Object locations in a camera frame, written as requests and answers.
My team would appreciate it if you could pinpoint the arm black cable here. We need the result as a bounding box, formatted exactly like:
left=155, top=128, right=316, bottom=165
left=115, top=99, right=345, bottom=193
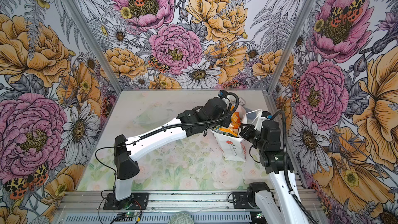
left=94, top=91, right=240, bottom=224
left=272, top=109, right=318, bottom=224

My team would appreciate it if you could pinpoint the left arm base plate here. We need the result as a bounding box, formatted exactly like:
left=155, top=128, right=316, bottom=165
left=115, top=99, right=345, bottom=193
left=103, top=193, right=149, bottom=211

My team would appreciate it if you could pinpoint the white floral paper bag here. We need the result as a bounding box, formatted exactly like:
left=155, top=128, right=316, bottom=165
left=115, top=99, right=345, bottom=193
left=211, top=110, right=262, bottom=162

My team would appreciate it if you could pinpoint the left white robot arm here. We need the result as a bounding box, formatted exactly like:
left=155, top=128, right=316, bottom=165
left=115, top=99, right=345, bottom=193
left=114, top=97, right=232, bottom=201

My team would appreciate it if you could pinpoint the orange snack bag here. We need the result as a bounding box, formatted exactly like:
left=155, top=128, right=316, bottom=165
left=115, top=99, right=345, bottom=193
left=217, top=125, right=238, bottom=137

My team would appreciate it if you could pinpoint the aluminium rail frame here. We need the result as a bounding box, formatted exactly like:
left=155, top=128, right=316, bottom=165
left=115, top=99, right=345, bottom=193
left=53, top=189, right=317, bottom=224

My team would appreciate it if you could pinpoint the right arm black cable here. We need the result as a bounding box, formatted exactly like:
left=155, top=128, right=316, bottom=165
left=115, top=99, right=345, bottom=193
left=272, top=109, right=318, bottom=224

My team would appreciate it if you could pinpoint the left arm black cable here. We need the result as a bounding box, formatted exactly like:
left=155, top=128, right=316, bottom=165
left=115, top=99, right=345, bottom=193
left=94, top=91, right=240, bottom=224

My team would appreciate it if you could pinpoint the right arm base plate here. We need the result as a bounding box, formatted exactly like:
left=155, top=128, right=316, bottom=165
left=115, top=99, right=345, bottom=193
left=232, top=191, right=258, bottom=209

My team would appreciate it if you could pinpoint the small square clock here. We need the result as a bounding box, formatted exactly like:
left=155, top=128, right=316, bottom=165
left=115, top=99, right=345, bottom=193
left=239, top=97, right=246, bottom=106

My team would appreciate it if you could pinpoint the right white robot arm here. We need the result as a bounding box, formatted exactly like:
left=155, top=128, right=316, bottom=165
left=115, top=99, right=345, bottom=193
left=239, top=120, right=311, bottom=224

